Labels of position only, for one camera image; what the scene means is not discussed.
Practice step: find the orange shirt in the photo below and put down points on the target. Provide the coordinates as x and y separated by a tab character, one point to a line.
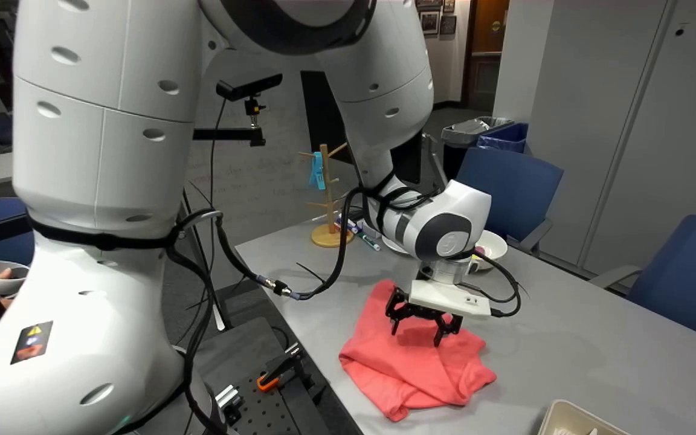
412	371

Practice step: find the black camera on stand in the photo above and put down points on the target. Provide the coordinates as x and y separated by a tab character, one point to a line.
248	87

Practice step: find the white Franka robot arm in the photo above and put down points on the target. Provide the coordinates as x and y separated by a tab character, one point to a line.
107	201

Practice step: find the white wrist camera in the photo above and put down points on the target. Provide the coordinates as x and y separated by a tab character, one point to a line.
456	300

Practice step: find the wooden mug tree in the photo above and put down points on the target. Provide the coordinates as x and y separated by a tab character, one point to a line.
328	219

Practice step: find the grey storage cabinet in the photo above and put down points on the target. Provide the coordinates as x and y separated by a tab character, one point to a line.
646	121

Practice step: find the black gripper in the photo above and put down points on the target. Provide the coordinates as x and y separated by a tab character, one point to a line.
425	314

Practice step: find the white bowl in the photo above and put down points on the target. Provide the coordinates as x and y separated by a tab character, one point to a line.
495	245

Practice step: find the beige plastic tray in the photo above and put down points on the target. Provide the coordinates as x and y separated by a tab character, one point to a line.
582	418

